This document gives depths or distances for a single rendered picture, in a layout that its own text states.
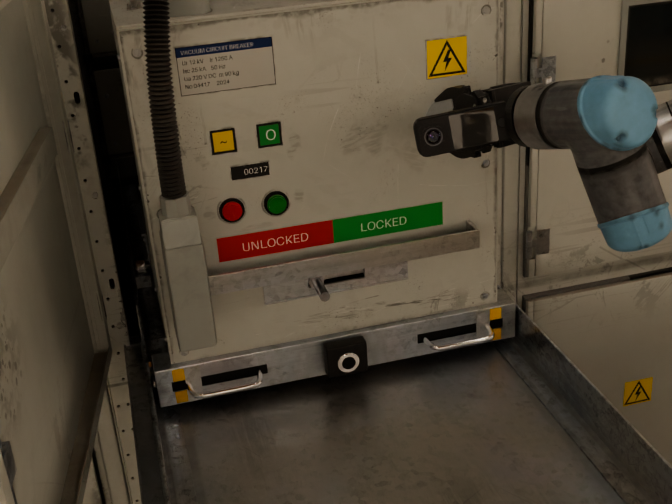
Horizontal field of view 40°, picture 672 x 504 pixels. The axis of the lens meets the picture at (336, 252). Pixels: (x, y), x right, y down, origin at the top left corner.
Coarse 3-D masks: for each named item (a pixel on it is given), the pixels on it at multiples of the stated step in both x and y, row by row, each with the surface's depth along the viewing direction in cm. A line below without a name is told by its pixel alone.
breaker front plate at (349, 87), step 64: (448, 0) 119; (128, 64) 112; (320, 64) 118; (384, 64) 120; (192, 128) 117; (320, 128) 122; (384, 128) 124; (192, 192) 121; (256, 192) 123; (320, 192) 125; (384, 192) 128; (448, 192) 130; (256, 256) 127; (448, 256) 134; (256, 320) 130; (320, 320) 133; (384, 320) 136
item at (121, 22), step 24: (120, 0) 128; (216, 0) 124; (240, 0) 122; (264, 0) 121; (288, 0) 120; (312, 0) 119; (336, 0) 116; (360, 0) 116; (384, 0) 117; (120, 24) 111; (144, 24) 111; (168, 24) 111; (120, 48) 111; (120, 72) 133; (144, 192) 119; (144, 216) 142; (168, 336) 128
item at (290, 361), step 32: (416, 320) 136; (448, 320) 137; (512, 320) 140; (256, 352) 131; (288, 352) 133; (320, 352) 134; (384, 352) 137; (416, 352) 138; (160, 384) 129; (224, 384) 132
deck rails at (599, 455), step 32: (512, 352) 141; (544, 352) 133; (544, 384) 133; (576, 384) 125; (160, 416) 132; (576, 416) 125; (608, 416) 117; (160, 448) 114; (608, 448) 119; (640, 448) 111; (192, 480) 118; (608, 480) 113; (640, 480) 112
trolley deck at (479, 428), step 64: (128, 384) 140; (320, 384) 137; (384, 384) 136; (448, 384) 135; (512, 384) 134; (192, 448) 125; (256, 448) 124; (320, 448) 123; (384, 448) 122; (448, 448) 121; (512, 448) 121; (576, 448) 120
